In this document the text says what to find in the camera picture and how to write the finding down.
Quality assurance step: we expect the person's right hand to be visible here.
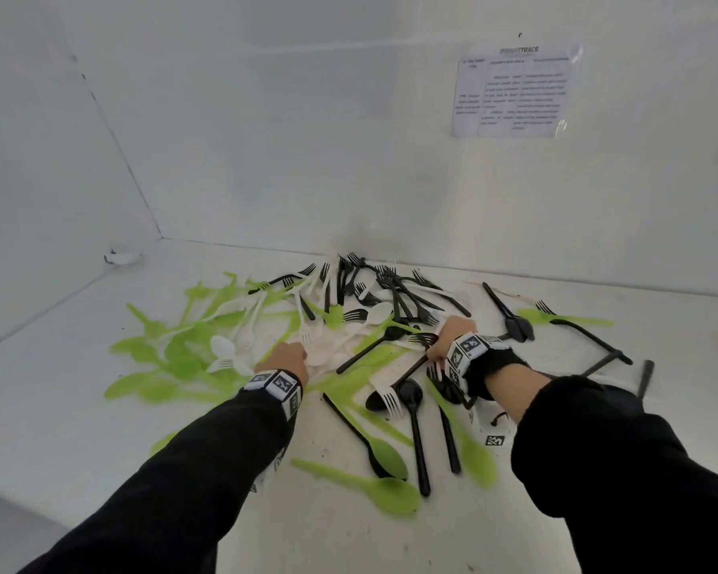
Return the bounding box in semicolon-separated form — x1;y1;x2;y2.
425;316;479;365

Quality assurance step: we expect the person's left hand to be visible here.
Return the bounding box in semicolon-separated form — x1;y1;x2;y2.
254;341;310;389

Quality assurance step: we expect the pile of black plastic forks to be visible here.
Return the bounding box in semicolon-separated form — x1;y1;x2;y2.
248;251;657;498

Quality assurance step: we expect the pile of plastic cutlery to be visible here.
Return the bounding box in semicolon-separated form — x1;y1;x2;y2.
105;271;614;518

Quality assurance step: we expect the person's left forearm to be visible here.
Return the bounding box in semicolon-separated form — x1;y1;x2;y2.
18;387;298;574

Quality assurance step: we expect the black marker left wrist band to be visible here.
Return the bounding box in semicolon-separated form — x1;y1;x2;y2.
243;368;305;423

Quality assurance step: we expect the black marker wrist band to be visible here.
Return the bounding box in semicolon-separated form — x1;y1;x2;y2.
444;331;531;407
243;368;305;423

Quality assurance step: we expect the black marker right wrist band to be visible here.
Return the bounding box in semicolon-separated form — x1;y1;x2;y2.
444;331;531;407

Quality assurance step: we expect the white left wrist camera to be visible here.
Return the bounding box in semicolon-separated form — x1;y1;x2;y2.
248;447;288;494

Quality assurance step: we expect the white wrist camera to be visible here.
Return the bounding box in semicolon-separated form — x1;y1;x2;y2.
248;447;288;494
469;406;510;449

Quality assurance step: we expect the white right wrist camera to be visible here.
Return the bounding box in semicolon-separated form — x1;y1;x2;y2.
469;406;510;449

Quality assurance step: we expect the printed paper wall notice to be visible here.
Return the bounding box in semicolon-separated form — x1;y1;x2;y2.
450;44;585;140

